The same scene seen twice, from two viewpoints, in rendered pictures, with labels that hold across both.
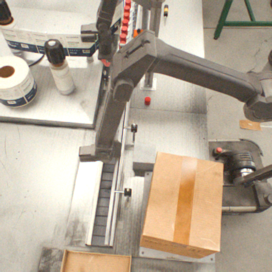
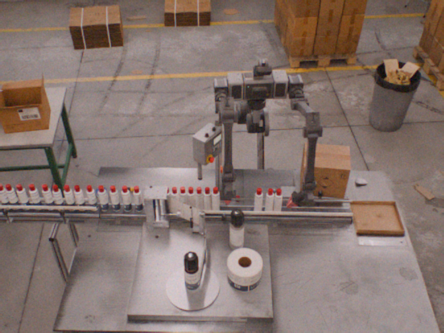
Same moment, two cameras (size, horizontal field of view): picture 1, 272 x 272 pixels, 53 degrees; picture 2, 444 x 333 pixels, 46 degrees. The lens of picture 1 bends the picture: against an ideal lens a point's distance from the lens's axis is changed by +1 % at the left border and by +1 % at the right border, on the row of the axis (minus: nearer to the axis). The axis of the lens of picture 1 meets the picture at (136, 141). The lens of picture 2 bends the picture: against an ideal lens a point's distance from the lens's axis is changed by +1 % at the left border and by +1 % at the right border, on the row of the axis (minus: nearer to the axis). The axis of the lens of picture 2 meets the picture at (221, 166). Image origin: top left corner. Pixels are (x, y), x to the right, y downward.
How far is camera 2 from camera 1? 2.95 m
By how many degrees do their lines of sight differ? 54
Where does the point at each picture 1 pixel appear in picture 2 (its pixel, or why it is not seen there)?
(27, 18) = (147, 289)
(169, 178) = (319, 161)
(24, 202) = (333, 260)
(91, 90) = not seen: hidden behind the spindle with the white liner
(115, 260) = (354, 210)
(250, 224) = not seen: hidden behind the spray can
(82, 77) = (223, 235)
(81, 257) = (358, 225)
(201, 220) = (337, 150)
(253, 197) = not seen: hidden behind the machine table
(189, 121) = (251, 177)
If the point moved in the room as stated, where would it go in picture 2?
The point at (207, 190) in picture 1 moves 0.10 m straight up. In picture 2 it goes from (321, 148) to (324, 137)
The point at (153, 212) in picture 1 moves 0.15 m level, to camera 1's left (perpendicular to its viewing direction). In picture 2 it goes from (339, 166) to (343, 182)
